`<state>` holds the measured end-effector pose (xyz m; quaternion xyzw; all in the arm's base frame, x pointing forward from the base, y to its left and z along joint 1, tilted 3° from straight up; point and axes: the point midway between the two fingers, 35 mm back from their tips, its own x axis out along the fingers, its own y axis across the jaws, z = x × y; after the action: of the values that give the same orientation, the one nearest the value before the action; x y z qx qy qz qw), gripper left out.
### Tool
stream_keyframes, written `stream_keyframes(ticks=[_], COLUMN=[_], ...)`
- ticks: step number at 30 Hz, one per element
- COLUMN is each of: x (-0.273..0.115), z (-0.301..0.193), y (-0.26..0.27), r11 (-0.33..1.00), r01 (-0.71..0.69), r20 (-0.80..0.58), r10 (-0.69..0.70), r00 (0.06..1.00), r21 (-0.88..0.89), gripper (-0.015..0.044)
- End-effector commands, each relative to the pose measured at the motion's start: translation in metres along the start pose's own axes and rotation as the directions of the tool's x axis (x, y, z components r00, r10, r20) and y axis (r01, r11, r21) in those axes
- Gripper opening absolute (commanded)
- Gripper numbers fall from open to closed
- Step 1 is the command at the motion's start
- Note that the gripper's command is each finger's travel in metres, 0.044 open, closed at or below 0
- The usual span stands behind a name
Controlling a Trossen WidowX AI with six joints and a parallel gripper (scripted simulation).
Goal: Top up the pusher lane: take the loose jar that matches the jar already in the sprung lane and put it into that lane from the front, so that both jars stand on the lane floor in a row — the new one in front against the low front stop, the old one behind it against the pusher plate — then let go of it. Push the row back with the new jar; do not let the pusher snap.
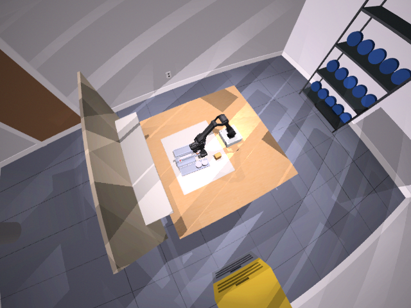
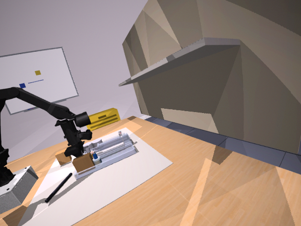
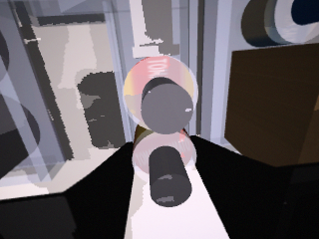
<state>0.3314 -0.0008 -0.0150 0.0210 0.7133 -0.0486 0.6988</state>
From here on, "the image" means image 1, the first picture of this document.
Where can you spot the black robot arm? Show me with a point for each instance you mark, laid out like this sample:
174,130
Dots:
201,137

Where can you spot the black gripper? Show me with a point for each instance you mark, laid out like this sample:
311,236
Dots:
202,151

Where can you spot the brown cube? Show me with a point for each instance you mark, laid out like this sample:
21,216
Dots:
217,156

